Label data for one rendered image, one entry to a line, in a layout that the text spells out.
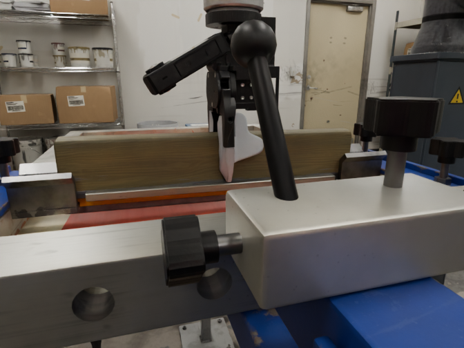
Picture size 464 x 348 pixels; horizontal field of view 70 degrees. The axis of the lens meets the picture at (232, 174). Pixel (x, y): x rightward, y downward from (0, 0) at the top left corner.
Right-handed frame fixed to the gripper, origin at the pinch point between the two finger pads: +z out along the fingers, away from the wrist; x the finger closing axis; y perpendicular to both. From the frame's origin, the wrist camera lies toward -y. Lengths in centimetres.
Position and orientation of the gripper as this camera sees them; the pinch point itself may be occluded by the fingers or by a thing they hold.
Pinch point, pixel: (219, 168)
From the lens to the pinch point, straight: 46.7
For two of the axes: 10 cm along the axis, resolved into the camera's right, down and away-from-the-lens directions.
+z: 0.0, 9.6, 2.8
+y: 9.6, -0.8, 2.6
